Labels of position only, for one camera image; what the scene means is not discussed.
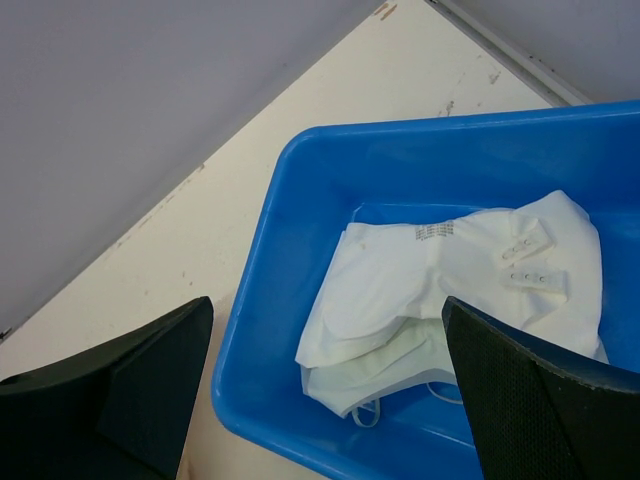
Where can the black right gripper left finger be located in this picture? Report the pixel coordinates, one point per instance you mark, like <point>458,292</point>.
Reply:
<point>120,410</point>

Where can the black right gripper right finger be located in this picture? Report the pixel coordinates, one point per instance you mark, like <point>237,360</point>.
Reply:
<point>537,410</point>

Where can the white mint bra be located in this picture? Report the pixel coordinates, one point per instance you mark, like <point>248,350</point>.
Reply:
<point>416,355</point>

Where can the blue plastic bin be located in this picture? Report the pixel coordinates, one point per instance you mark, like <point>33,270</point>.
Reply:
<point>422,171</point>

